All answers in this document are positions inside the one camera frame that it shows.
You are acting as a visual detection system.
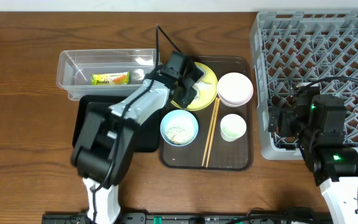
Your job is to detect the pink bowl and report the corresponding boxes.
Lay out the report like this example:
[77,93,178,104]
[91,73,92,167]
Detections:
[217,72,254,107]

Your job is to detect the wooden chopstick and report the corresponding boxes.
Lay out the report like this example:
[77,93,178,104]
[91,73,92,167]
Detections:
[201,98,219,167]
[205,98,221,168]

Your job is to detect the left wooden chopstick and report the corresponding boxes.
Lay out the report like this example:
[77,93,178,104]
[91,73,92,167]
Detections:
[201,98,219,167]

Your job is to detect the brown plastic serving tray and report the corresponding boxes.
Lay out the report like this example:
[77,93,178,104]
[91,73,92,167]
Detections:
[158,55,254,171]

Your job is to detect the white tissue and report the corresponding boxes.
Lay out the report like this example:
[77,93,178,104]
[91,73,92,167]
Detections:
[193,81,212,100]

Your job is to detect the black tray bin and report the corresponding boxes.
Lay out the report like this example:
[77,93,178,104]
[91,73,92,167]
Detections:
[72,95,162,152]

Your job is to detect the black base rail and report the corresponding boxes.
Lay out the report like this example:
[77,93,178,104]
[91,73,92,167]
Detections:
[41,212,334,224]

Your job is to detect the rice food scraps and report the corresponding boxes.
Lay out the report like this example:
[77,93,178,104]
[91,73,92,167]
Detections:
[163,119,194,146]

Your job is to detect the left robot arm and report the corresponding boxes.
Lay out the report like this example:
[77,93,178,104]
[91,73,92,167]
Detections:
[70,58,205,223]

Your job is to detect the clear plastic bin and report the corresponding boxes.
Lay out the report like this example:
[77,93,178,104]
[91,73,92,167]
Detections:
[57,49,159,101]

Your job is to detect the yellow green snack wrapper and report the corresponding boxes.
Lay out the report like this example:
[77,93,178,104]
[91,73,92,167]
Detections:
[91,72,130,85]

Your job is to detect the grey dishwasher rack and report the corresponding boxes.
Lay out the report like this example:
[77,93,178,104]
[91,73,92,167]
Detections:
[250,11,358,160]

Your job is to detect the yellow plate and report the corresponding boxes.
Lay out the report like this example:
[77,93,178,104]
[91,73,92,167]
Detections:
[185,62,218,111]

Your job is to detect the pale green cup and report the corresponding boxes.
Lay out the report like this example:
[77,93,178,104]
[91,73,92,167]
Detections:
[220,114,247,142]

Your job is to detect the light blue bowl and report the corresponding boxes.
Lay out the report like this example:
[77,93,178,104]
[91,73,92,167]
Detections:
[160,110,199,147]

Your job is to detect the right wooden chopstick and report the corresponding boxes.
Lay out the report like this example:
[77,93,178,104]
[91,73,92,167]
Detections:
[205,98,221,168]

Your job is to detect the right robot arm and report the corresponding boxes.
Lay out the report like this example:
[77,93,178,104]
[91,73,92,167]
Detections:
[268,93,358,223]

